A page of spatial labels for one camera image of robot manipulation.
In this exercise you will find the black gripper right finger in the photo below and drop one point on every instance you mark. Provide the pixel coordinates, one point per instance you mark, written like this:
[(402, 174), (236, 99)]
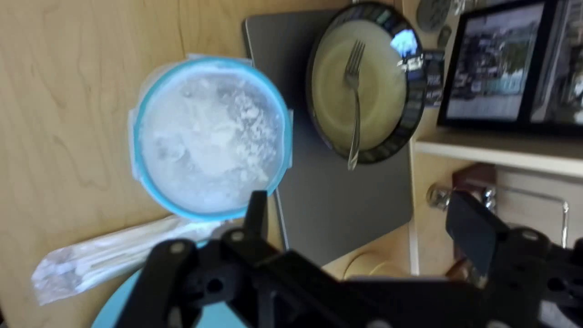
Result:
[(479, 238)]

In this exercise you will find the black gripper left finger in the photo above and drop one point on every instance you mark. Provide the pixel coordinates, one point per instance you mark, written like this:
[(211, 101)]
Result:
[(164, 274)]

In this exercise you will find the blue plate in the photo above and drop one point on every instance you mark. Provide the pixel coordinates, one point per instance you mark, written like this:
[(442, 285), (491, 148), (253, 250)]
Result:
[(111, 310)]

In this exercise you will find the small brown glass jar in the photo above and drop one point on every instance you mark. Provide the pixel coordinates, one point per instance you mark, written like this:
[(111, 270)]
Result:
[(473, 179)]

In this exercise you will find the plastic wrapped cutlery packet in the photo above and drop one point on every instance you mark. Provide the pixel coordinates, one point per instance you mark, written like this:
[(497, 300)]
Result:
[(102, 261)]

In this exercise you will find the wooden shelf unit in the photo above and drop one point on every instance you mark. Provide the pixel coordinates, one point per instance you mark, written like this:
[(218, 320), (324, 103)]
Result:
[(484, 148)]

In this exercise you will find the clear container with blue rim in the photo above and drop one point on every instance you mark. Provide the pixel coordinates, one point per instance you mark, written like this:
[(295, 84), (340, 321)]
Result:
[(205, 139)]

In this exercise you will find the grey placemat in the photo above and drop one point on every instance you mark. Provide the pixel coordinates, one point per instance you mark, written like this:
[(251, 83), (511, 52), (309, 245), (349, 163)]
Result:
[(338, 207)]

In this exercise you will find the silver fork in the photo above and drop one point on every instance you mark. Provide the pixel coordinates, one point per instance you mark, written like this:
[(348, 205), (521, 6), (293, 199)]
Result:
[(353, 103)]

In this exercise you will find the black double photo frame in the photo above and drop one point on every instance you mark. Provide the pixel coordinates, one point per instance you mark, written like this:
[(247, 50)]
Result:
[(491, 66)]

